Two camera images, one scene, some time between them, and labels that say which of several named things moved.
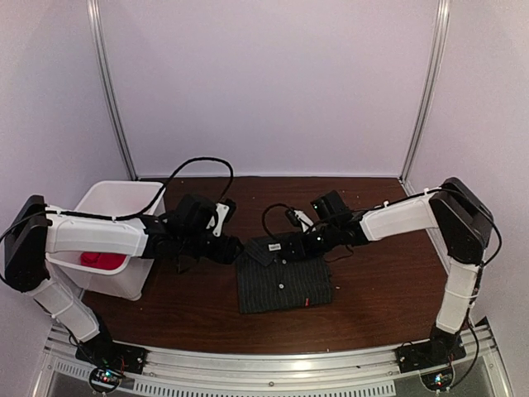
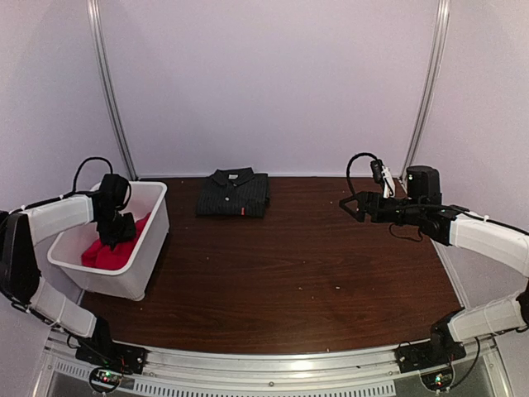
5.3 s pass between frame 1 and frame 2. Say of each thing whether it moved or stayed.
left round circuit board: stayed
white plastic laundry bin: stayed
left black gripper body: moved
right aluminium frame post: stayed
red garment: stayed
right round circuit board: stayed
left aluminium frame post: stayed
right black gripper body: moved
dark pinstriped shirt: moved
